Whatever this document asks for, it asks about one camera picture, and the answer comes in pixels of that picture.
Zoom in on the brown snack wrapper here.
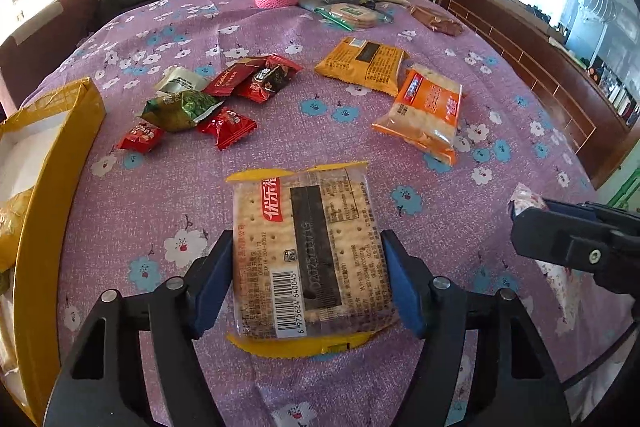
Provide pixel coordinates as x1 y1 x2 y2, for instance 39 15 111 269
409 5 464 37

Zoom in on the orange soda cracker packet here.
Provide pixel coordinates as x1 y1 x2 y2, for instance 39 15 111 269
371 63 463 167

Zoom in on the small red candy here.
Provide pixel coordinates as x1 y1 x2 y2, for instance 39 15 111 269
116 121 165 154
196 106 257 150

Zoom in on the red chocolate candy packet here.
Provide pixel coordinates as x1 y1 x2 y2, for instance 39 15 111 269
203 56 267 98

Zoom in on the wooden tv cabinet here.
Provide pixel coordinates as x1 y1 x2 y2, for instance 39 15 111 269
432 0 639 188

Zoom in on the small red candy left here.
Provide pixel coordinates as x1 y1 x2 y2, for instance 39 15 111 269
116 121 165 154

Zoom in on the yellow snack packet in tray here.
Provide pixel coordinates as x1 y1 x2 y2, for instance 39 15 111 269
0 187 32 273

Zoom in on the maroon armchair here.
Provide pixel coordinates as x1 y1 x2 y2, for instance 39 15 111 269
1 0 98 117

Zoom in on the small red candy right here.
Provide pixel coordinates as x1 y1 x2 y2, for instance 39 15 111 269
196 106 257 150

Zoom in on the dark red candy packet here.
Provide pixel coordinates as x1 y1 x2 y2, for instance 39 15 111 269
234 54 303 104

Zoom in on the orange yellow biscuit packet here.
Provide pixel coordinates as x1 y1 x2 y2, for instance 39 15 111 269
314 38 409 98

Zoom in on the yellow rimmed white tray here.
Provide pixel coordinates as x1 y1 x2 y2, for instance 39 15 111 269
1 78 105 425

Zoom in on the black cable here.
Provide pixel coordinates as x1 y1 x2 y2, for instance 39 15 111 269
562 315 640 393

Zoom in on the white small snack packet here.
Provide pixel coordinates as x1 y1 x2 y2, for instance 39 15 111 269
154 66 209 94

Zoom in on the green garlic pea packet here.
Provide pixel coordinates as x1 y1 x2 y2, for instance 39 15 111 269
140 90 224 132

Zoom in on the green edged biscuit packet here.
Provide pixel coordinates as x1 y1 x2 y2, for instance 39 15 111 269
314 3 393 30

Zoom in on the yellow edged soda cracker packet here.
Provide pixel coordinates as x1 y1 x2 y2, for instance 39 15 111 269
227 161 398 359

